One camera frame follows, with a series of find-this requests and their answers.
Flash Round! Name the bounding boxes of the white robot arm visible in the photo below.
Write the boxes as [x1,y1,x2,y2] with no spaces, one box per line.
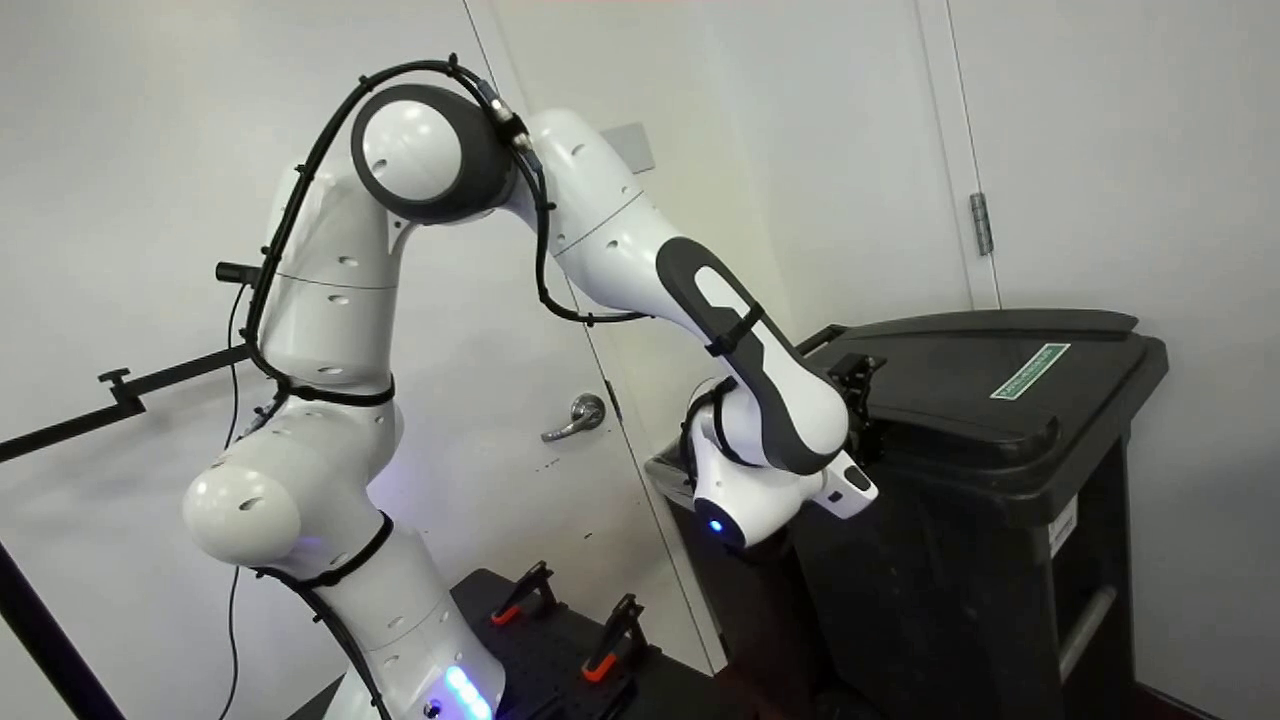
[185,60,874,720]

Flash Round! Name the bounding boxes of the black camera on stand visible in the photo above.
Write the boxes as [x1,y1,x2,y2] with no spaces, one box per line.
[217,262,264,285]

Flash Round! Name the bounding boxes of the black bin lid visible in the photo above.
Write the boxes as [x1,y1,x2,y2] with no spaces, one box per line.
[801,309,1169,471]

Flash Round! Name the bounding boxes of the silver door lever handle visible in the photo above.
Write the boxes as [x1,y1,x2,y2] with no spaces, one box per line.
[545,394,608,444]

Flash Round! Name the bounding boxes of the black wheeled bin body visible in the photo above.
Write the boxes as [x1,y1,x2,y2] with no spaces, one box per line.
[797,390,1155,720]

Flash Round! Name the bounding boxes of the silver door hinge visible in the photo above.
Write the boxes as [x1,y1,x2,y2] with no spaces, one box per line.
[969,193,997,255]

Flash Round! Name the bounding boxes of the left black orange clamp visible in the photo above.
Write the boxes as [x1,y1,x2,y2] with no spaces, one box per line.
[488,562,555,627]

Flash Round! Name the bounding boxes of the grey wall plate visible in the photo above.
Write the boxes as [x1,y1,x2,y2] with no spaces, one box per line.
[604,123,656,174]

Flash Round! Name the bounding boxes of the right black orange clamp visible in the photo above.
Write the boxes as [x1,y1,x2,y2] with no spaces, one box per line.
[580,598,647,683]

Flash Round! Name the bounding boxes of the small bin with clear liner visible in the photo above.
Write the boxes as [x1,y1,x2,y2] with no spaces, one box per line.
[643,444,787,683]

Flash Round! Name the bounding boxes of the black orange clamp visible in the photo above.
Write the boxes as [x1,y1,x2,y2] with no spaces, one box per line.
[488,562,555,627]
[580,598,647,683]

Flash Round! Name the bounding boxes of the black tripod bar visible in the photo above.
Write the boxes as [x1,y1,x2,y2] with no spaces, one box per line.
[0,343,257,467]

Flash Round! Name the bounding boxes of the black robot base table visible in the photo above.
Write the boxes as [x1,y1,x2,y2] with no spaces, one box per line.
[282,567,750,720]

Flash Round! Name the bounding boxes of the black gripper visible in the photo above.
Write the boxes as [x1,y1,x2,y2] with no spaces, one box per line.
[831,358,883,442]

